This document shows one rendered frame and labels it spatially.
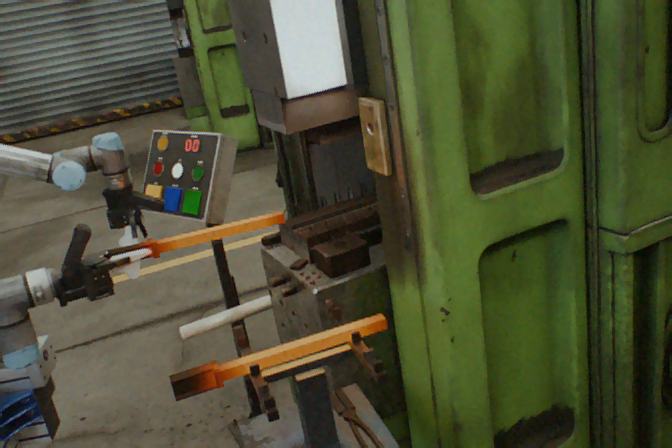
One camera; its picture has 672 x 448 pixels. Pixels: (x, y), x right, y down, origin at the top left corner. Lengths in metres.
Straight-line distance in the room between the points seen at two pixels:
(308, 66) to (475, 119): 0.41
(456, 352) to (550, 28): 0.76
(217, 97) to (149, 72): 3.12
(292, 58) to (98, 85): 8.09
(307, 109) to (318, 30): 0.20
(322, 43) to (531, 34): 0.48
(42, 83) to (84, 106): 0.56
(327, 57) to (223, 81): 5.01
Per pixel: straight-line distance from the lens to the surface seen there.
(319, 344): 1.41
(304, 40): 1.69
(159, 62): 9.73
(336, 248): 1.77
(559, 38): 1.66
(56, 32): 9.63
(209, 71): 6.63
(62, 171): 1.95
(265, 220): 1.66
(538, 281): 1.84
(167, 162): 2.39
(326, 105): 1.78
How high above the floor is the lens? 1.68
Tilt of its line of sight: 21 degrees down
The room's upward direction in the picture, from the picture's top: 9 degrees counter-clockwise
